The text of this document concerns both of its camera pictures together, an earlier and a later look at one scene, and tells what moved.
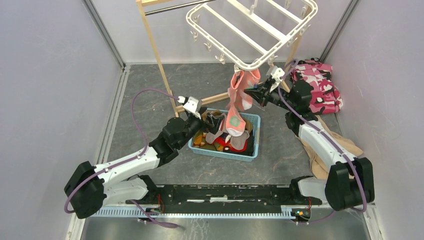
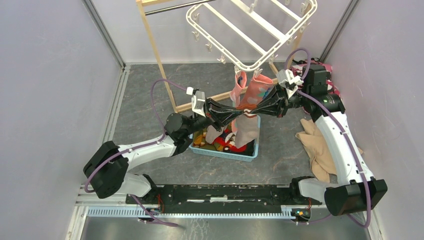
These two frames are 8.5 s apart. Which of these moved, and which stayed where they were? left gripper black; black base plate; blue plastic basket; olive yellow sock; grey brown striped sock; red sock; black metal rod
Moved: grey brown striped sock; left gripper black
Stayed: olive yellow sock; red sock; blue plastic basket; black metal rod; black base plate
